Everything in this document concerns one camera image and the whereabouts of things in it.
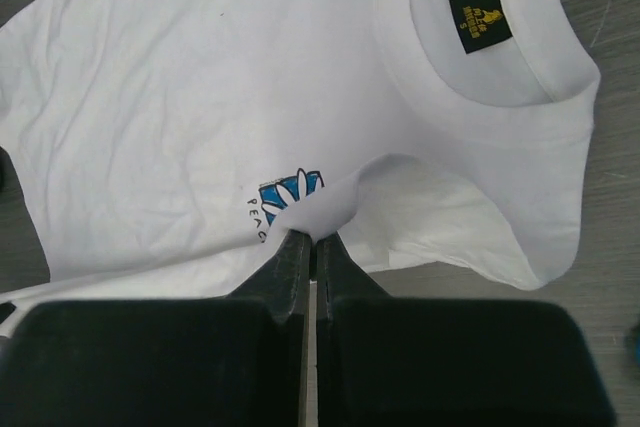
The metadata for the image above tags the blue t-shirt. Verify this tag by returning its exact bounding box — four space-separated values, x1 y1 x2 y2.
626 321 640 368

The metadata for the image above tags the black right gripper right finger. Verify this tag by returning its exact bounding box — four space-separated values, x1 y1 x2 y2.
316 235 616 426

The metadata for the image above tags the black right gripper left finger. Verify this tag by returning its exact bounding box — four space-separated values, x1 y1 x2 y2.
1 232 312 426

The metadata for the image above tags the white flower print t-shirt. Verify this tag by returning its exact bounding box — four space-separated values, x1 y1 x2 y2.
1 0 600 336

